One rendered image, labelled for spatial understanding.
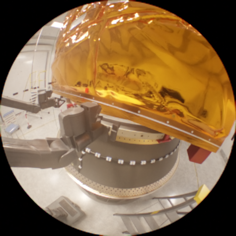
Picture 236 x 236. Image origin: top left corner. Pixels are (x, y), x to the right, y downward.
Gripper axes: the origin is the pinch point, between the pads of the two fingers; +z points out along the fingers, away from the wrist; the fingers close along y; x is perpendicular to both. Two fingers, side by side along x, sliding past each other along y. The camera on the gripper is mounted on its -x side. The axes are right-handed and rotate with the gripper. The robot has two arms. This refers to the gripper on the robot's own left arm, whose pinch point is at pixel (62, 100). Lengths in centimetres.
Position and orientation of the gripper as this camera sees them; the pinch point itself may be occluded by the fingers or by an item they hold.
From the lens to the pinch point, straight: 73.6
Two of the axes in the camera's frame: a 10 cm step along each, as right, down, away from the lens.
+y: -8.7, -3.3, 3.8
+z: 4.8, -3.2, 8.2
